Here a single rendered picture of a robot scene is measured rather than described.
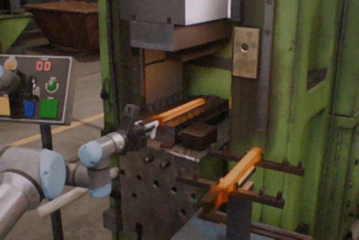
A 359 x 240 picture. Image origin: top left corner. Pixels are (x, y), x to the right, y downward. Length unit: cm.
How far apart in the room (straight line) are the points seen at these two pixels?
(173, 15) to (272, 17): 33
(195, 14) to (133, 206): 81
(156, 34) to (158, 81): 40
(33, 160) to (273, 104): 86
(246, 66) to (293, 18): 23
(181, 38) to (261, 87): 33
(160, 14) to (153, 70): 40
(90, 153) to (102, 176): 10
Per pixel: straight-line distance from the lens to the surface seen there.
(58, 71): 188
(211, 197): 109
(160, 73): 194
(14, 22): 677
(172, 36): 154
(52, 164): 107
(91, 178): 145
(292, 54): 150
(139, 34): 163
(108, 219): 222
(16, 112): 161
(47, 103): 185
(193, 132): 160
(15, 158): 111
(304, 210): 211
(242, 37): 154
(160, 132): 167
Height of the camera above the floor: 155
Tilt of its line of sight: 20 degrees down
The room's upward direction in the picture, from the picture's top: straight up
